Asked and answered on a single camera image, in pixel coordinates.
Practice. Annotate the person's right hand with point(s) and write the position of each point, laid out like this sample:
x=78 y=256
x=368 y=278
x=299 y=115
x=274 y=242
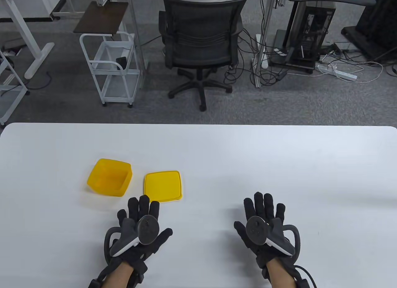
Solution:
x=266 y=207

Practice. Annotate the person's left hand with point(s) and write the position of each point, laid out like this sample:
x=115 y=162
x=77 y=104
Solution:
x=155 y=247

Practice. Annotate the yellow plastic container lid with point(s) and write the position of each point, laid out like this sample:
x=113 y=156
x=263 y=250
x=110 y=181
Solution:
x=162 y=185

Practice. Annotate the yellow plastic food container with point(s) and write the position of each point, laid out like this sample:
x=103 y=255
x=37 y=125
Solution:
x=107 y=179

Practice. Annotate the person's left forearm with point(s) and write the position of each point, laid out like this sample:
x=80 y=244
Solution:
x=116 y=277

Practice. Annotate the person's right forearm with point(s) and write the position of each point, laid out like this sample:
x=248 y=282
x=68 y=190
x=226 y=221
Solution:
x=280 y=275

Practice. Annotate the black left hand controller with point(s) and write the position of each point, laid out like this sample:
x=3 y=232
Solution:
x=148 y=230

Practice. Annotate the black hand controller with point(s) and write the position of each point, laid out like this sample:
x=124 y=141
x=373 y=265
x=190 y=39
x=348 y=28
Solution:
x=256 y=230
x=148 y=230

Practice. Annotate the black right hand controller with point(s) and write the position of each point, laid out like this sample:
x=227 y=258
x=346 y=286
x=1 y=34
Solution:
x=256 y=230

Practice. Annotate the long white power strip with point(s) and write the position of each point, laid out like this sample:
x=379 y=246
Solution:
x=262 y=52

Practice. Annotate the black computer tower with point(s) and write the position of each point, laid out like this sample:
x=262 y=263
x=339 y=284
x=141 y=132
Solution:
x=310 y=30

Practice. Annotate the black mesh office chair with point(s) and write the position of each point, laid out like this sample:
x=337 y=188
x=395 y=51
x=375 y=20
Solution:
x=201 y=30

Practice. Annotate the small black box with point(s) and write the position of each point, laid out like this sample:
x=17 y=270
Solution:
x=122 y=61

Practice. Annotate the white metal trolley cart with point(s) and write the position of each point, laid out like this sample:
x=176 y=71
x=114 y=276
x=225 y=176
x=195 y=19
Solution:
x=93 y=64

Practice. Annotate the white desk with T-leg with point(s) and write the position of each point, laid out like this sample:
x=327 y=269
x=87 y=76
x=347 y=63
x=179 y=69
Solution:
x=34 y=49

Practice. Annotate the dark brown board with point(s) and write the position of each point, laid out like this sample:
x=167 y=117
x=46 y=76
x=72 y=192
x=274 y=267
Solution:
x=102 y=18

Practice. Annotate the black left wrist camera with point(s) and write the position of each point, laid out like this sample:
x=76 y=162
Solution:
x=139 y=272

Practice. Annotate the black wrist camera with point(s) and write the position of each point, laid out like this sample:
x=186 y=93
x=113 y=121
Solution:
x=267 y=274
x=139 y=272

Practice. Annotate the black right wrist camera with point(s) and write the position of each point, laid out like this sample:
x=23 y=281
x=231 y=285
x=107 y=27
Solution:
x=267 y=274

